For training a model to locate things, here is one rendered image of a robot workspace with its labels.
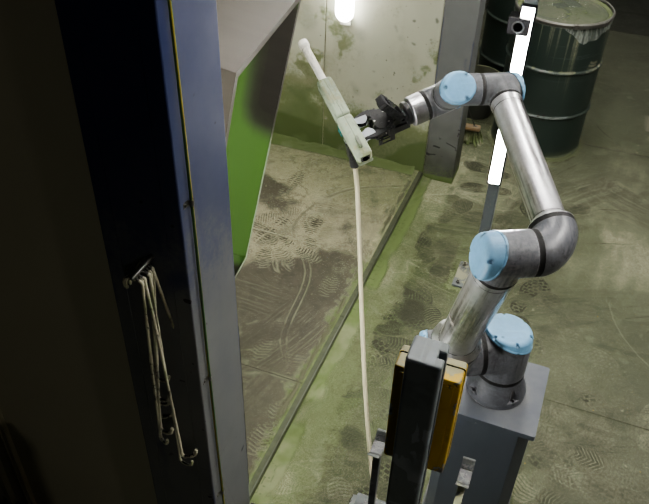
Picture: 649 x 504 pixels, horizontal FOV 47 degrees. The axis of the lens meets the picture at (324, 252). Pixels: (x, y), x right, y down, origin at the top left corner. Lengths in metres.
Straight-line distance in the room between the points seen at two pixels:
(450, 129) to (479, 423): 2.30
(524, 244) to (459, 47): 2.49
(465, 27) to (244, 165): 1.66
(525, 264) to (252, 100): 1.34
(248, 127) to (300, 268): 1.16
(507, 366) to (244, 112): 1.29
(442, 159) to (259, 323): 1.61
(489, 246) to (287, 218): 2.46
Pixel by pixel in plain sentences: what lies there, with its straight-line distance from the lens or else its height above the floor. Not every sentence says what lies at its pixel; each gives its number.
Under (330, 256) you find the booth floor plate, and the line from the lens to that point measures 3.88.
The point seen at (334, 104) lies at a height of 1.47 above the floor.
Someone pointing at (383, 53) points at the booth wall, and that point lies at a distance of 4.31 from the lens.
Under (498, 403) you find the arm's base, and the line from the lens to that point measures 2.47.
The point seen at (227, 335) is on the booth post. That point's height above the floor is 1.32.
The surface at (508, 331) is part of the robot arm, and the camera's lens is 2.35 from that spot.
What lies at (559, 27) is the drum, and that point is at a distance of 4.56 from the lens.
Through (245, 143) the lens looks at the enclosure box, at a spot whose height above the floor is 1.03.
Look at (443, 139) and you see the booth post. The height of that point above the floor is 0.29.
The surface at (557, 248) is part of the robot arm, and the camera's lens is 1.83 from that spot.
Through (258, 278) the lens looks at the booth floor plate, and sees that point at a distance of 3.75.
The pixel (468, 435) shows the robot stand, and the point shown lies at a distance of 2.54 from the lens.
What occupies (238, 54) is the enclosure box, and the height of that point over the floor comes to 1.64.
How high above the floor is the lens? 2.52
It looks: 39 degrees down
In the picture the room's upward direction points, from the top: 2 degrees clockwise
